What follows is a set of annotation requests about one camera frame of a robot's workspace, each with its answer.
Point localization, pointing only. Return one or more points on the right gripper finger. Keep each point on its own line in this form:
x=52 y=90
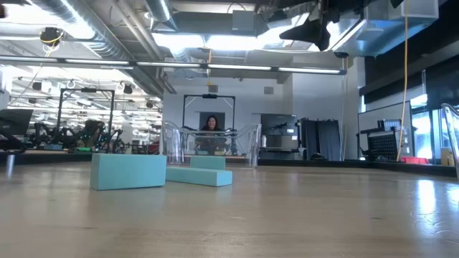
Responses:
x=310 y=34

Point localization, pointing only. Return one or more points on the teal triangle block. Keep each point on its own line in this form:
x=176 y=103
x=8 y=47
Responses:
x=208 y=162

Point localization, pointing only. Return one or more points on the long teal block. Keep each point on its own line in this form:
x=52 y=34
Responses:
x=201 y=176

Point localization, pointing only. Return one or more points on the teal rectangular block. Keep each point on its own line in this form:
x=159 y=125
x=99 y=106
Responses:
x=128 y=171

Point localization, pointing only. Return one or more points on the long ceiling light bar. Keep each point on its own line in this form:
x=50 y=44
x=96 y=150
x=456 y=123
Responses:
x=236 y=67

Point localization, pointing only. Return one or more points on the white partition panel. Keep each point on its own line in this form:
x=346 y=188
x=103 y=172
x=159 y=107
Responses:
x=373 y=114

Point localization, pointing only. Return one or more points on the dark shelving unit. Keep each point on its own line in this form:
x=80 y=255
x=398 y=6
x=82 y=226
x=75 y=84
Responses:
x=279 y=132

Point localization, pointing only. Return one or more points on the black curtain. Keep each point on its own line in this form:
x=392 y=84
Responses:
x=322 y=139

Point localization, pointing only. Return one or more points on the white bottle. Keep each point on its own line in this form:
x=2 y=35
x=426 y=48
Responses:
x=264 y=140

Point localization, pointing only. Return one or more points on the clear plastic bin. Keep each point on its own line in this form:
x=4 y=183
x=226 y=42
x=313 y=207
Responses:
x=452 y=125
x=251 y=143

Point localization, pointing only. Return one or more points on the person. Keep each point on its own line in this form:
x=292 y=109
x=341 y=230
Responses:
x=211 y=123

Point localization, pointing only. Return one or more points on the black perforated cart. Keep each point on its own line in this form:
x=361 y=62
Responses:
x=383 y=145

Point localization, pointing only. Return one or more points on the red bin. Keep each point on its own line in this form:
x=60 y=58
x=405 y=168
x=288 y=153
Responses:
x=414 y=160

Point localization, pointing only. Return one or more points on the tan box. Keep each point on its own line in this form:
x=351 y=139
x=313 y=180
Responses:
x=446 y=157

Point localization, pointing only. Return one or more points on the background robot arms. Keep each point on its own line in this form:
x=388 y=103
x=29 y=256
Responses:
x=89 y=132

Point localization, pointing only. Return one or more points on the black monitor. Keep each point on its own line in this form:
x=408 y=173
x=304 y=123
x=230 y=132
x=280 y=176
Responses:
x=14 y=123

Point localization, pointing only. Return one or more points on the silver box duct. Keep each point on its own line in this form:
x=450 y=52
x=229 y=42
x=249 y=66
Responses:
x=387 y=32

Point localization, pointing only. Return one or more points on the black gantry frame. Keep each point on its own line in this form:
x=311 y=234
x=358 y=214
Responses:
x=193 y=96
x=86 y=90

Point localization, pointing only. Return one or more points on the black aluminium table frame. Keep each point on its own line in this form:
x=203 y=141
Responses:
x=394 y=166

